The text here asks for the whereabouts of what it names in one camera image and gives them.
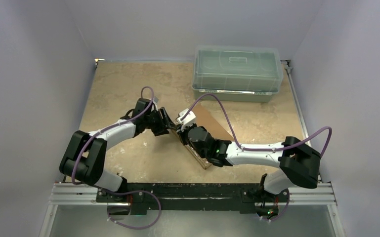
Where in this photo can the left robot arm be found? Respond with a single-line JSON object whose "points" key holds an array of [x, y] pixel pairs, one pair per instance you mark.
{"points": [[84, 157]]}

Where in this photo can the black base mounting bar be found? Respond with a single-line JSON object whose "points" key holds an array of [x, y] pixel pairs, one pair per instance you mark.
{"points": [[245, 198]]}

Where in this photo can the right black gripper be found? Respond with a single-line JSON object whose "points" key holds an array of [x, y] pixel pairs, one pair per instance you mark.
{"points": [[186, 131]]}

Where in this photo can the brown cardboard express box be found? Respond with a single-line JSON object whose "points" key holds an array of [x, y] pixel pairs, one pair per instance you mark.
{"points": [[205, 119]]}

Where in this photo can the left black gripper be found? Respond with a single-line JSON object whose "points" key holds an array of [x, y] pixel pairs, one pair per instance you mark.
{"points": [[161, 128]]}

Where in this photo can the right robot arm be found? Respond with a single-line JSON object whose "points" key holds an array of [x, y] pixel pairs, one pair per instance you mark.
{"points": [[296, 162]]}

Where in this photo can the clear plastic storage bin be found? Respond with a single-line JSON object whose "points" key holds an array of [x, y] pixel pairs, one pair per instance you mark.
{"points": [[236, 73]]}

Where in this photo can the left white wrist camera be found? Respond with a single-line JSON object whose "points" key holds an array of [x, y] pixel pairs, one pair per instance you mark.
{"points": [[154, 100]]}

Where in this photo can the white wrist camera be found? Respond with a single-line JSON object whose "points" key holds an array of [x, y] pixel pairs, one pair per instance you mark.
{"points": [[154, 100], [186, 118]]}

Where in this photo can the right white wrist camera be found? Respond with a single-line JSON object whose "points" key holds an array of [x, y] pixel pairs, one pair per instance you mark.
{"points": [[186, 118]]}

